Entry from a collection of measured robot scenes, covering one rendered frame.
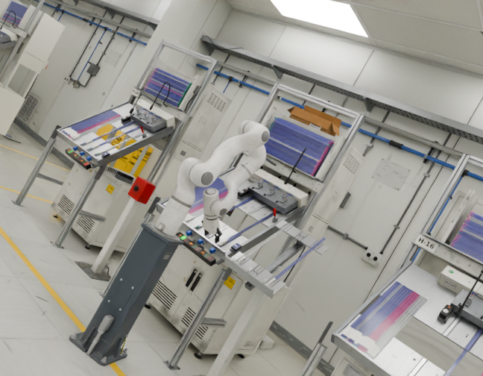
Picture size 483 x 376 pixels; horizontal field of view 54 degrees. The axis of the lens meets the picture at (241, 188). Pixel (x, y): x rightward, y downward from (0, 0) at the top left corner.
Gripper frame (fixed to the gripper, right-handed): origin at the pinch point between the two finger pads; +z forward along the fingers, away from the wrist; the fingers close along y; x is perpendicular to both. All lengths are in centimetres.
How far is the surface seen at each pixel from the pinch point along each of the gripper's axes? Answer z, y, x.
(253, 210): 10.2, -11.7, 45.3
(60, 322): 27, -26, -85
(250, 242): 10.6, 10.0, 21.9
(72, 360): 20, 6, -93
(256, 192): 4, -19, 56
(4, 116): 96, -460, 35
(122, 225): 43, -94, -7
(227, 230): 10.2, -7.4, 19.0
